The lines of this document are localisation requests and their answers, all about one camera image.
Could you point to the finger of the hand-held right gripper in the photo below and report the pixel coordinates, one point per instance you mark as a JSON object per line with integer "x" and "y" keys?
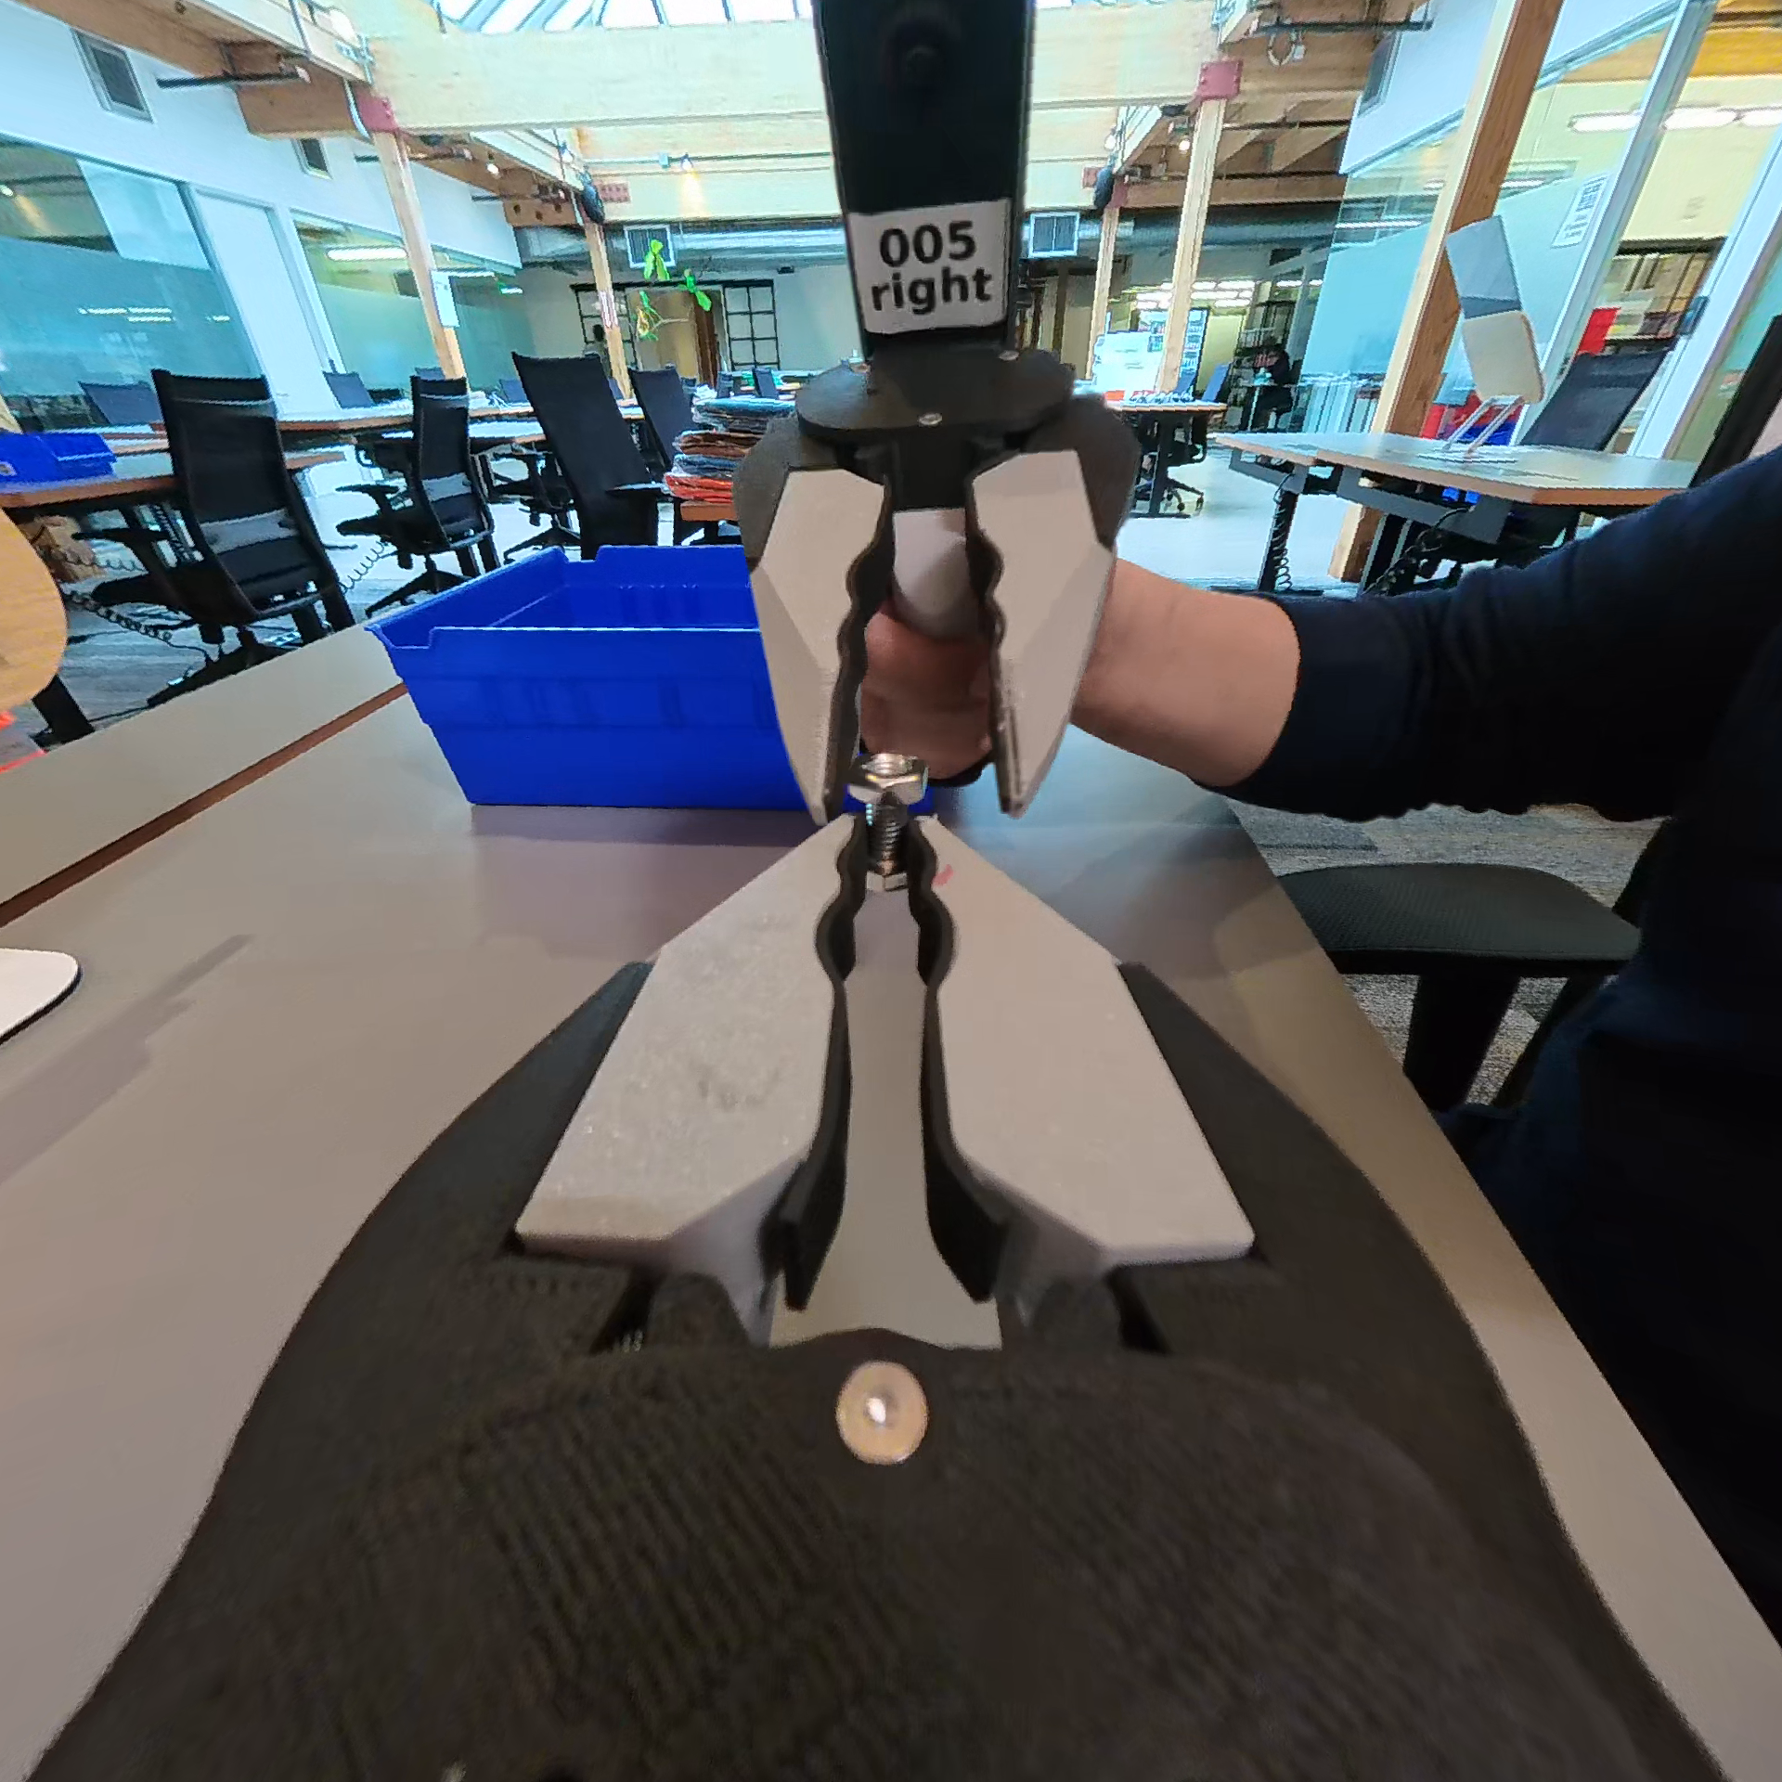
{"x": 1050, "y": 584}
{"x": 807, "y": 584}

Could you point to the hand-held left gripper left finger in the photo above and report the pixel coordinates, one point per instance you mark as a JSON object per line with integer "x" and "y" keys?
{"x": 696, "y": 1071}

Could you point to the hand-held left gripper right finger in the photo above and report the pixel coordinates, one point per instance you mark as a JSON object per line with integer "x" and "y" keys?
{"x": 1086, "y": 1086}

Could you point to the silver hex nut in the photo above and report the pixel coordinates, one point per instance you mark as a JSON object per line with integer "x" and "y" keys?
{"x": 863, "y": 794}

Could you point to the blue plastic bin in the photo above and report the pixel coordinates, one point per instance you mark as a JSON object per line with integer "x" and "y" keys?
{"x": 55, "y": 452}
{"x": 584, "y": 697}

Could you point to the person's right forearm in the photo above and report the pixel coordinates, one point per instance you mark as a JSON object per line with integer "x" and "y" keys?
{"x": 1532, "y": 654}

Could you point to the person's right hand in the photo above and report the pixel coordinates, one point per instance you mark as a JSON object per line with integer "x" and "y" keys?
{"x": 1197, "y": 669}

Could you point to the stack of folded cloths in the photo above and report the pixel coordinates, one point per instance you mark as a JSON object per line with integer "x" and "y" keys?
{"x": 718, "y": 452}

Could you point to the hanging green plant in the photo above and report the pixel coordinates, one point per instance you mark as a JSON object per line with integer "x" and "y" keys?
{"x": 669, "y": 284}

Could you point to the person's black chair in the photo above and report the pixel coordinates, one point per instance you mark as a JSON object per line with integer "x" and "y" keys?
{"x": 1447, "y": 913}

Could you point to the clear acrylic sign stand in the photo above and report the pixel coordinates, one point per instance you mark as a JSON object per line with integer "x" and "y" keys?
{"x": 1480, "y": 424}

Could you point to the cardboard sheet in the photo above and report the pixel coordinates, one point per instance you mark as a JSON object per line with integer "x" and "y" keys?
{"x": 1497, "y": 322}

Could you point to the white folding stand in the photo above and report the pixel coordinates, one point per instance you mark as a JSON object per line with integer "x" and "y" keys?
{"x": 29, "y": 992}

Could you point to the wooden display board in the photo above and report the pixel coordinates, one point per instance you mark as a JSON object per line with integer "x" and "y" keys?
{"x": 29, "y": 613}

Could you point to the wooden post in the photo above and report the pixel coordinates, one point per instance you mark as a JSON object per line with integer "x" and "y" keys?
{"x": 603, "y": 306}
{"x": 418, "y": 237}
{"x": 1447, "y": 279}
{"x": 1194, "y": 224}

